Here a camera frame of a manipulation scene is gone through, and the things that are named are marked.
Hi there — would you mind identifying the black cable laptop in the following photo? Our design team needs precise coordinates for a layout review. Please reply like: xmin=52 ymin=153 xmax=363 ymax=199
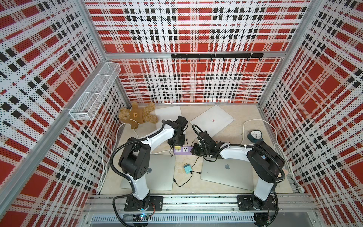
xmin=190 ymin=155 xmax=203 ymax=175
xmin=172 ymin=170 xmax=194 ymax=188

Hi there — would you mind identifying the teal usb charger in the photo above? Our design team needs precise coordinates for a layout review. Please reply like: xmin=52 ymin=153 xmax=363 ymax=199
xmin=183 ymin=164 xmax=192 ymax=174

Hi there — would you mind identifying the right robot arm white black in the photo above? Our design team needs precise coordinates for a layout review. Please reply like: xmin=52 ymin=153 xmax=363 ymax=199
xmin=192 ymin=124 xmax=285 ymax=210

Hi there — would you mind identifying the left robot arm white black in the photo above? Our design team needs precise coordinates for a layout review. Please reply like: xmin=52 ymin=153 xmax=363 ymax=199
xmin=109 ymin=116 xmax=189 ymax=211

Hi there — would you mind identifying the white laptop back right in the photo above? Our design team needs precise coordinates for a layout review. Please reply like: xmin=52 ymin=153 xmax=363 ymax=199
xmin=191 ymin=106 xmax=235 ymax=137

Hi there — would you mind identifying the white laptop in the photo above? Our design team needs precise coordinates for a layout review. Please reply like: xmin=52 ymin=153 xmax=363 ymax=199
xmin=155 ymin=106 xmax=182 ymax=129
xmin=191 ymin=106 xmax=235 ymax=137

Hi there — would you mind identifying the white laptop back left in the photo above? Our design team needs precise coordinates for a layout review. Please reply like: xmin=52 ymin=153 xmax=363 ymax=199
xmin=155 ymin=106 xmax=182 ymax=129

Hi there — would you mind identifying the silver laptop front left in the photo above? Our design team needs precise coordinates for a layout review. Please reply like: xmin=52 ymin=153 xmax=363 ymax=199
xmin=120 ymin=154 xmax=176 ymax=191

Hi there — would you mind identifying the silver laptop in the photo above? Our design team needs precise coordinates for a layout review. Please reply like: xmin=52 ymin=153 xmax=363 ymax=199
xmin=201 ymin=159 xmax=254 ymax=191
xmin=120 ymin=154 xmax=176 ymax=191

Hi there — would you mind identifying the silver laptop front right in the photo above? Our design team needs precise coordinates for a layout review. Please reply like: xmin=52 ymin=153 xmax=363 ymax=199
xmin=201 ymin=159 xmax=254 ymax=191

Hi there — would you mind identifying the purple power strip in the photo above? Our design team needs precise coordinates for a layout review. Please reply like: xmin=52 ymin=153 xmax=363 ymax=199
xmin=173 ymin=146 xmax=193 ymax=156

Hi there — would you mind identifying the brown teddy bear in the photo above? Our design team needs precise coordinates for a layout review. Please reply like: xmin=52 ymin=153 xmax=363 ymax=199
xmin=118 ymin=102 xmax=159 ymax=129

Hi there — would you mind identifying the white power cord left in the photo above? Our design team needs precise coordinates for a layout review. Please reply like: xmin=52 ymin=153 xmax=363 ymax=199
xmin=96 ymin=122 xmax=175 ymax=195

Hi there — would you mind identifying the white power cord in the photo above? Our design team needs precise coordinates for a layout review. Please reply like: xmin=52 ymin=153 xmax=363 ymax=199
xmin=96 ymin=122 xmax=175 ymax=195
xmin=235 ymin=118 xmax=305 ymax=194

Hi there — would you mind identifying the white wire mesh basket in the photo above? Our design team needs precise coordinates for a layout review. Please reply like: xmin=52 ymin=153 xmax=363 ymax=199
xmin=69 ymin=62 xmax=121 ymax=121

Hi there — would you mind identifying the black hook rail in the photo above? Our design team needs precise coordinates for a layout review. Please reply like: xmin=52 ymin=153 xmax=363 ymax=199
xmin=171 ymin=53 xmax=264 ymax=60

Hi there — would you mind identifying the white power cord right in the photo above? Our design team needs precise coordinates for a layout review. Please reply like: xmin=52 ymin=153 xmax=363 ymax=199
xmin=235 ymin=118 xmax=305 ymax=194

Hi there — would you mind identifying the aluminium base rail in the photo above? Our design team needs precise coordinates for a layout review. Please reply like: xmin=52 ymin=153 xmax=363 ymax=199
xmin=80 ymin=194 xmax=324 ymax=227

